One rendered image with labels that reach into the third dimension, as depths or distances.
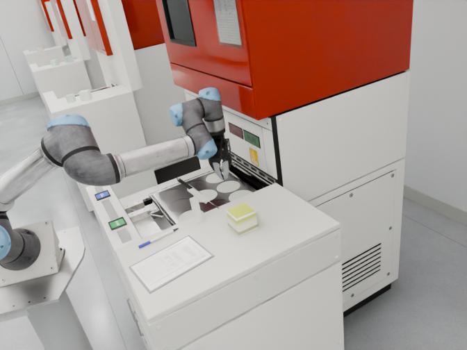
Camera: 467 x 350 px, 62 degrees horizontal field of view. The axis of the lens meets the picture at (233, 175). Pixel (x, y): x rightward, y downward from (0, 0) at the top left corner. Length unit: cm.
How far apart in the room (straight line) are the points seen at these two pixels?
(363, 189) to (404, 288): 81
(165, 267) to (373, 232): 115
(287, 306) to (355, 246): 76
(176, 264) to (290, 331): 45
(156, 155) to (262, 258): 46
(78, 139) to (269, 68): 64
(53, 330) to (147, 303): 76
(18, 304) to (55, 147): 56
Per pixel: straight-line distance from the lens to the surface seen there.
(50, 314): 173
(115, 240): 136
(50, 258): 160
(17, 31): 922
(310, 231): 120
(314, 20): 142
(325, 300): 138
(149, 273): 116
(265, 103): 134
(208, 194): 160
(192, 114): 137
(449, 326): 231
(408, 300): 238
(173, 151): 128
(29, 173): 135
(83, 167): 120
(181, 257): 118
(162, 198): 165
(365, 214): 189
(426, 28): 274
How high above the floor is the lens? 168
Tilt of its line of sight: 27 degrees down
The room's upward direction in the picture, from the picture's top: 10 degrees counter-clockwise
